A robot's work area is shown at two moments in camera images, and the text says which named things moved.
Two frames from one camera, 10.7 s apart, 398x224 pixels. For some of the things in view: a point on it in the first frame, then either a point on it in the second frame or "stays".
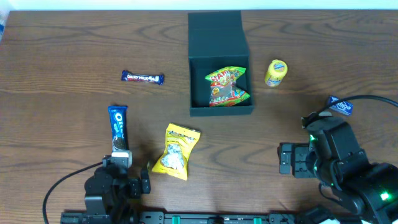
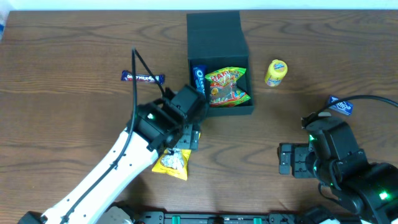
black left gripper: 137,187 → 189,140
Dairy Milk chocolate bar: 158,78 stays
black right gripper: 298,160 stays
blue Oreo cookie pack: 117,115 → 199,78
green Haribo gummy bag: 222,91 stays
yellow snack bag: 180,140 stays
